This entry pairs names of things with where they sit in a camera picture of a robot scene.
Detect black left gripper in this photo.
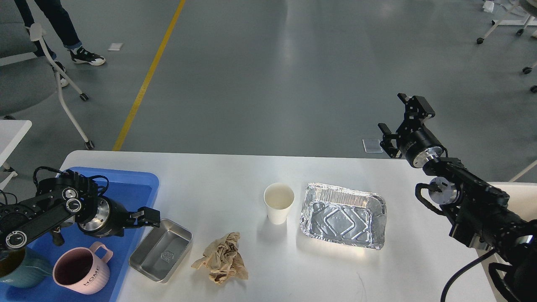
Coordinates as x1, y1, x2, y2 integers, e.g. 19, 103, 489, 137
78, 197, 161, 238

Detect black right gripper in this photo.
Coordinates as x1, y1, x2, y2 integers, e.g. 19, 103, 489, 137
378, 93, 446, 168

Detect stainless steel rectangular tin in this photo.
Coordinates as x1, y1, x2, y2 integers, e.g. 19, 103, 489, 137
128, 219, 193, 284

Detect pink ribbed mug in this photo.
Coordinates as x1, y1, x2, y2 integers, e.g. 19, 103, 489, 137
52, 242, 114, 295

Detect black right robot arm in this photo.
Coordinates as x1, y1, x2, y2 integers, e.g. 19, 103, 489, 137
378, 93, 537, 302

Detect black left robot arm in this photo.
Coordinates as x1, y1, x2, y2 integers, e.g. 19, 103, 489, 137
0, 166, 161, 258

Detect blue plastic tray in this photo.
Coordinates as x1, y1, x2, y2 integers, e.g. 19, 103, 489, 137
0, 167, 159, 302

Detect clear plastic piece on floor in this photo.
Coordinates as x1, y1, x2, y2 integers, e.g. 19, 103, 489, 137
362, 139, 383, 153

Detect crumpled brown paper napkin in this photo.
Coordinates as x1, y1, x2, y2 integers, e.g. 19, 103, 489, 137
190, 232, 249, 285

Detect aluminium foil tray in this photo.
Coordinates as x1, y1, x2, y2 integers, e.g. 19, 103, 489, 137
300, 183, 387, 250

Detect white paper cup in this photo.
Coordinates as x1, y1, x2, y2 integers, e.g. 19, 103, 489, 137
263, 183, 295, 225

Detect teal ceramic mug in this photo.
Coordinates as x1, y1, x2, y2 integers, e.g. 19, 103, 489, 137
0, 248, 52, 288

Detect white bin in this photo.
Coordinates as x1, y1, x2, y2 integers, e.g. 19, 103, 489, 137
491, 182, 537, 221

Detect white side table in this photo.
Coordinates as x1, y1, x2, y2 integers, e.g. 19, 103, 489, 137
0, 119, 32, 173

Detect white chair base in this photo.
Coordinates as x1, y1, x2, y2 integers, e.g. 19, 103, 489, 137
477, 0, 537, 93

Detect grey office chair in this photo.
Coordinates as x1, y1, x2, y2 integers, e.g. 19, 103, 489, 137
0, 0, 95, 150

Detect person in jeans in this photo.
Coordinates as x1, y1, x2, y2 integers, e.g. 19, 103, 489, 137
14, 0, 106, 73

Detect black cables at left edge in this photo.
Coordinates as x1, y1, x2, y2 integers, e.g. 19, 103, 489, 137
0, 189, 18, 210

